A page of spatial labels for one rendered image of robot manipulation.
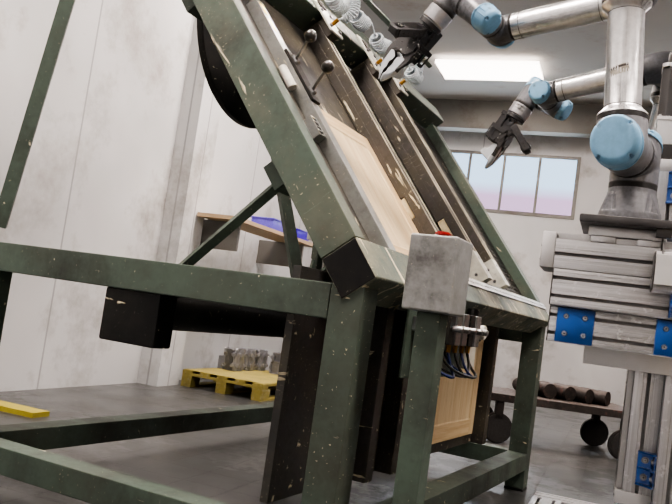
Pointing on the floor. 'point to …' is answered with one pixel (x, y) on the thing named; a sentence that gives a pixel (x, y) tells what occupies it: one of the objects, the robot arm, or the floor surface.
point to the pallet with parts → (239, 373)
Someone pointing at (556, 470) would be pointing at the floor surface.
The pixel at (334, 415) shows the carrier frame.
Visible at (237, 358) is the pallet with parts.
